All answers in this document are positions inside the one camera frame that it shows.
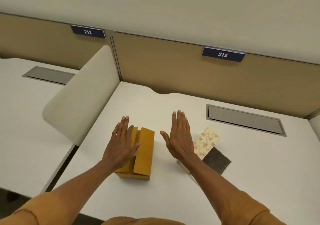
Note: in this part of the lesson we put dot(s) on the white table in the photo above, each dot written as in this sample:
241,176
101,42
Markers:
250,182

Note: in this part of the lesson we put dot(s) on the cream rounded desk divider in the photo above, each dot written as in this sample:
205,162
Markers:
82,94

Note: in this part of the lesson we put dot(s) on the person's left hand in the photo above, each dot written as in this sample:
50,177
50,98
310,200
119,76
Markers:
120,147

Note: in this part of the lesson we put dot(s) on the person's right hand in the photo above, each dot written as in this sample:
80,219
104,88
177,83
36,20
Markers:
180,142

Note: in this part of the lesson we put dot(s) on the person's right forearm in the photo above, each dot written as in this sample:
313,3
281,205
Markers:
212,184

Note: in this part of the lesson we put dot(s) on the orange shirt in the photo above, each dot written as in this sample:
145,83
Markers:
25,214

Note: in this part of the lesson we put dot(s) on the brown cardboard box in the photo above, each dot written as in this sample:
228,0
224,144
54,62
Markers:
145,152

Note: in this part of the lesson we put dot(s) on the grey metal partition post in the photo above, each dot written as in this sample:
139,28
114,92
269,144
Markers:
313,115
116,57

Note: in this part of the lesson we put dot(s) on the cream straight desk divider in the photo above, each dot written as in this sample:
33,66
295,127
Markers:
315,127

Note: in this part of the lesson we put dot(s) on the neighbouring white desk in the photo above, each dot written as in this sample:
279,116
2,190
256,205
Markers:
20,132

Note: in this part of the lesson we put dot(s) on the dark grey flat panel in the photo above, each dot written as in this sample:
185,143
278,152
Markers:
216,161

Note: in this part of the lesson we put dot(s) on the tan partition panel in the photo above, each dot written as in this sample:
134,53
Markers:
200,79
37,39

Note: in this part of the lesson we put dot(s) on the blue number sign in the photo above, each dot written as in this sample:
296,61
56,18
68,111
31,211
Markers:
87,31
222,54

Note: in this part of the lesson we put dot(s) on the person's left forearm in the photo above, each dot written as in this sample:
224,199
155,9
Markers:
87,184

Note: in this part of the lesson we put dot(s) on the cream floral tissue box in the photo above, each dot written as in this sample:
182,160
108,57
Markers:
207,139

